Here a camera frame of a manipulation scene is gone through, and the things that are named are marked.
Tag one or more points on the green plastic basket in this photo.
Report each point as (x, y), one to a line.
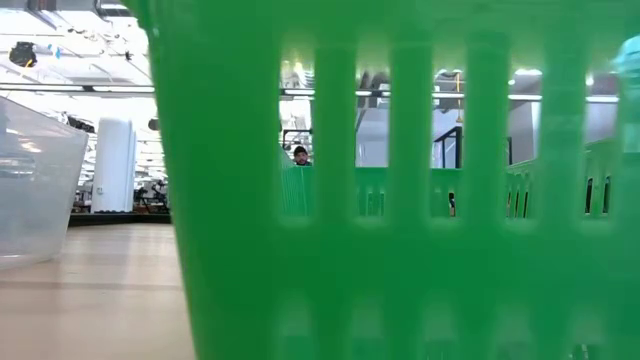
(225, 200)

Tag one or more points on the clear plastic basket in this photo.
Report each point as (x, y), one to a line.
(35, 200)

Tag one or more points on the person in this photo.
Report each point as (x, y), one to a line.
(300, 156)

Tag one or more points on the round black ceiling fixture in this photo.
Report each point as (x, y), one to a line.
(154, 124)

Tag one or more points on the white pillar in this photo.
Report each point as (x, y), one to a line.
(114, 170)

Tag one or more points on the ceiling tube light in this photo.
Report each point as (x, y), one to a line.
(112, 6)

